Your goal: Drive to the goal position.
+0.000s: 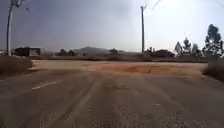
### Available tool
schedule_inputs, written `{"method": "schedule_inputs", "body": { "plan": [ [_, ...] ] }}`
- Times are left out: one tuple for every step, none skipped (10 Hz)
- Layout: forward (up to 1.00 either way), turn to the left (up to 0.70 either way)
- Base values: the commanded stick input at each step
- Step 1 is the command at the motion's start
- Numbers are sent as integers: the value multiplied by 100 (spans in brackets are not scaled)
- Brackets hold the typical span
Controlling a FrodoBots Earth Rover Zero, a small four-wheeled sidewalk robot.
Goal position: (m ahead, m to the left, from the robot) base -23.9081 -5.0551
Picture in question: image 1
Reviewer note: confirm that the white painted road line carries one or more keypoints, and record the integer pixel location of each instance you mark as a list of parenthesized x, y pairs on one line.
[(43, 85)]

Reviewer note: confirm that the distant hill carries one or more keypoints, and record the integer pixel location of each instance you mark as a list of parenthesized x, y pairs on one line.
[(91, 50)]

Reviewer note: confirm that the group of trees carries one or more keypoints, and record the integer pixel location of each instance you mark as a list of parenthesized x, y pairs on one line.
[(213, 41)]

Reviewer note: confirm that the grey asphalt road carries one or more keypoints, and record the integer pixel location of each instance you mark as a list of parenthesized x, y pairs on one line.
[(110, 100)]

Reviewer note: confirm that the dry grass patch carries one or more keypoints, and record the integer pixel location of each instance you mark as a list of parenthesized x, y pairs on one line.
[(11, 65)]

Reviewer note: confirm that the brown dirt ground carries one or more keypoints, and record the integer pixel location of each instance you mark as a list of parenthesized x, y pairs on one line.
[(140, 68)]

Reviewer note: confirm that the low dark building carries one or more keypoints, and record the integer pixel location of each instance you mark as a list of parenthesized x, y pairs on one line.
[(28, 51)]

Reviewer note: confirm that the tall utility pole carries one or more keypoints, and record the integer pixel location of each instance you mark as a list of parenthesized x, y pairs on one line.
[(9, 33), (142, 30)]

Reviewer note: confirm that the dark bushes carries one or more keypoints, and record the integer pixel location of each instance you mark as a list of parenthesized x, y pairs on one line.
[(65, 52), (161, 53)]

